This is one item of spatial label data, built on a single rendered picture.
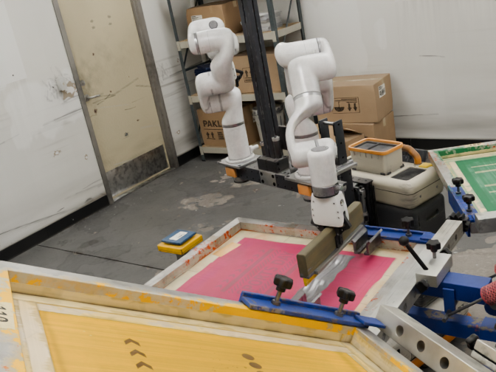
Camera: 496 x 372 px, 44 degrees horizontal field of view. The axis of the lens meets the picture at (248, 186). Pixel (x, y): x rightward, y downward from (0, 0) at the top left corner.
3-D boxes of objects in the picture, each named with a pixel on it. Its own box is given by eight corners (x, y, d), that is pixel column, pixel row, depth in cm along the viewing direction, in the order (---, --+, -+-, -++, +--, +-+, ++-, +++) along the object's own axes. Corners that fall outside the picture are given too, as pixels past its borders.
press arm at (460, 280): (421, 294, 168) (419, 278, 166) (429, 283, 172) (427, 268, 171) (486, 305, 158) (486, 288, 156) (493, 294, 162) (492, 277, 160)
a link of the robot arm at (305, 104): (320, 99, 188) (333, 164, 184) (279, 106, 189) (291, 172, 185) (321, 89, 180) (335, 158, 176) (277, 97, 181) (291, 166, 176)
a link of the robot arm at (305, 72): (281, 51, 201) (327, 42, 200) (293, 111, 196) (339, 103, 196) (280, 29, 185) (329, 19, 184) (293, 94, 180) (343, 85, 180)
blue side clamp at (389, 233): (344, 247, 213) (341, 229, 211) (350, 240, 217) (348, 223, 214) (428, 258, 195) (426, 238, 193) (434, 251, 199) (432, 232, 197)
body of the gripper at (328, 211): (347, 184, 176) (352, 220, 180) (316, 182, 183) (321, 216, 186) (335, 195, 171) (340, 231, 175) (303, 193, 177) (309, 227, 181)
